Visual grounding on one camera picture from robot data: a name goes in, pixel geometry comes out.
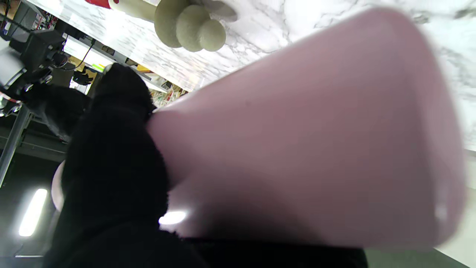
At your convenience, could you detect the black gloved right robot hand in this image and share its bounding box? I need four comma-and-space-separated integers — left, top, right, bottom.
22, 84, 93, 144

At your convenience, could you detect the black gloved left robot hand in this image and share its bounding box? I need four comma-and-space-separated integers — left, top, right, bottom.
43, 63, 369, 268

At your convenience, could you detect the pink thermos lid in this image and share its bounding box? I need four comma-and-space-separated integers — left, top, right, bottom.
51, 160, 67, 213

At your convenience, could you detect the sponge cup brush red handle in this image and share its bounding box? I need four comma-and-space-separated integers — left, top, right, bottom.
85, 0, 228, 53

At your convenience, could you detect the pink thermos bottle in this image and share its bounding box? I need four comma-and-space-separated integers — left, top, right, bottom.
147, 7, 468, 249

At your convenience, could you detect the long ceiling light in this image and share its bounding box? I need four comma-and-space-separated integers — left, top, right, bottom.
18, 188, 49, 237

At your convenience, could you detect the grey metal frame post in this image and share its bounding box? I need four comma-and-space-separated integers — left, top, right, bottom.
0, 105, 33, 187

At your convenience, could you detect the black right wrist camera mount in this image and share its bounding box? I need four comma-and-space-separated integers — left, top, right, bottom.
9, 30, 68, 83

